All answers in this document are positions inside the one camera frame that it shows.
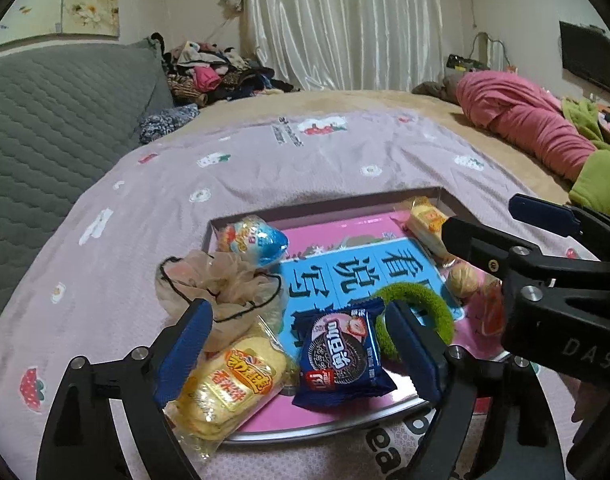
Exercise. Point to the white radiator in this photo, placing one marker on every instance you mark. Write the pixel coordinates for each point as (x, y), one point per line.
(492, 52)

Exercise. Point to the red jelly packet blue label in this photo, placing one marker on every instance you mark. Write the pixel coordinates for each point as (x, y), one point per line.
(255, 240)

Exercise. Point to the brown cloth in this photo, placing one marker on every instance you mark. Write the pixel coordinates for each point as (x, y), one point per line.
(435, 89)

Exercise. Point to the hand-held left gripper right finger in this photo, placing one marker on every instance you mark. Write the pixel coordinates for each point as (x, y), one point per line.
(415, 355)

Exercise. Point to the pink book with blue label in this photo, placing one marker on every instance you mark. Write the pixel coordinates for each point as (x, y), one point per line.
(335, 270)

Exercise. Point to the walnut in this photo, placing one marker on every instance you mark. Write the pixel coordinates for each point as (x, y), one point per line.
(462, 280)

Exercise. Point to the black television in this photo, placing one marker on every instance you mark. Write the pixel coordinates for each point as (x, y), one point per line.
(592, 57)

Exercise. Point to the person's right hand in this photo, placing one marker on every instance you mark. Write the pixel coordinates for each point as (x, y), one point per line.
(585, 400)

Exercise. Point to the pink strawberry printed blanket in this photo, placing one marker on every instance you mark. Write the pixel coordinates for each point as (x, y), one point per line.
(160, 200)

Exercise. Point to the white curtain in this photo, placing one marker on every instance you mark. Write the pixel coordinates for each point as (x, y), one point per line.
(345, 20)

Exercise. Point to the pile of clothes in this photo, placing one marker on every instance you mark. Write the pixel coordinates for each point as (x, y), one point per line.
(210, 72)

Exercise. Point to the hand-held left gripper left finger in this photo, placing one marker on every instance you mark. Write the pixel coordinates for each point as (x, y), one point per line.
(185, 355)

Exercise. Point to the grey quilted headboard cover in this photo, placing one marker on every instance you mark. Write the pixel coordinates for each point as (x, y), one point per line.
(50, 130)

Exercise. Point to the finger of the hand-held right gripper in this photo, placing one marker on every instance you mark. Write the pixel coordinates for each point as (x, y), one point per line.
(540, 212)
(480, 245)

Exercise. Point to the green blanket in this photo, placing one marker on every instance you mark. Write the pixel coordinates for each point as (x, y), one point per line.
(597, 180)

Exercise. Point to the beige bed sheet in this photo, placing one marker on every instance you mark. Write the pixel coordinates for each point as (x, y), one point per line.
(335, 102)

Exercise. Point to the blue patterned cloth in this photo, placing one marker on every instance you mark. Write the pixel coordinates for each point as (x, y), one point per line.
(167, 122)

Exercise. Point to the yellow cake packet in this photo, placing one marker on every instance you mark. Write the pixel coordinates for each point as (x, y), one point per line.
(235, 385)
(427, 225)

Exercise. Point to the pink quilt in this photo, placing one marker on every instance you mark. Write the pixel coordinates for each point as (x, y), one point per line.
(515, 115)

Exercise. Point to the beige organza scrunchie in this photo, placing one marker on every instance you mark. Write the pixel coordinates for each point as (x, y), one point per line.
(220, 280)

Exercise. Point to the blue cookie packet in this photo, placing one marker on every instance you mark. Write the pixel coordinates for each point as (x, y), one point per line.
(340, 355)

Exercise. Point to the dark bag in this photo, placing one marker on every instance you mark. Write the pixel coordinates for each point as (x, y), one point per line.
(462, 62)

